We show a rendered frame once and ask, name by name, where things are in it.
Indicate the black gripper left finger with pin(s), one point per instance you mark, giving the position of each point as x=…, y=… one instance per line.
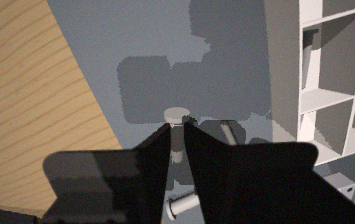
x=143, y=172

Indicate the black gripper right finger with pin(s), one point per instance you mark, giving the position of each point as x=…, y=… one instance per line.
x=216, y=167

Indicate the white compartment tray with metal parts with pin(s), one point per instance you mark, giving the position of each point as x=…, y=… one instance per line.
x=330, y=79

